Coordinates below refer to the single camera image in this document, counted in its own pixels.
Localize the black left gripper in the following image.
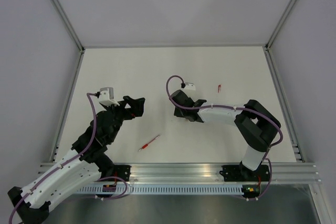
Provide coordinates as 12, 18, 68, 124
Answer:
103, 95, 145, 143

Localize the red thin pen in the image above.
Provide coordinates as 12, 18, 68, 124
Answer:
138, 134, 161, 152

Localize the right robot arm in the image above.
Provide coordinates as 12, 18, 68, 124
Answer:
170, 90, 283, 181

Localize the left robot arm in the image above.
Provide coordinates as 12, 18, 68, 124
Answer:
7, 96, 145, 223

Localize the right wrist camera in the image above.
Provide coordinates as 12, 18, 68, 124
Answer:
184, 82, 196, 91

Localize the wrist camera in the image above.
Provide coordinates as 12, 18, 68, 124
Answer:
98, 87, 119, 107
184, 82, 196, 91

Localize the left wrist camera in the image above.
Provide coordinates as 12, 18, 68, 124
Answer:
98, 87, 119, 107

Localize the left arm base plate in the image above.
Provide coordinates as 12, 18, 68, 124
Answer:
102, 165, 131, 182

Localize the left side table rail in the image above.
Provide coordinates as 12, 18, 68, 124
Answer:
49, 48, 85, 162

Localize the table rail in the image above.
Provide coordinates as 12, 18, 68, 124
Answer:
263, 46, 306, 163
49, 48, 85, 162

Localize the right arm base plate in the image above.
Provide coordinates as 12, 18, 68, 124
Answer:
219, 165, 270, 182

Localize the white slotted cable duct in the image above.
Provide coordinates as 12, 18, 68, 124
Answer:
76, 183, 244, 196

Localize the right side table rail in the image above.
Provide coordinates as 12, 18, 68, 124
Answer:
263, 46, 306, 163

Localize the aluminium front rail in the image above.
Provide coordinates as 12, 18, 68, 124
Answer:
39, 163, 322, 184

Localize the left frame post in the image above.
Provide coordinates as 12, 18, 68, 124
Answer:
50, 0, 85, 53

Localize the frame post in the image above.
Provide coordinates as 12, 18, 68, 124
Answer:
265, 0, 298, 51
50, 0, 85, 53

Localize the right frame post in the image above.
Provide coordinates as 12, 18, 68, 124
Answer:
265, 0, 298, 51

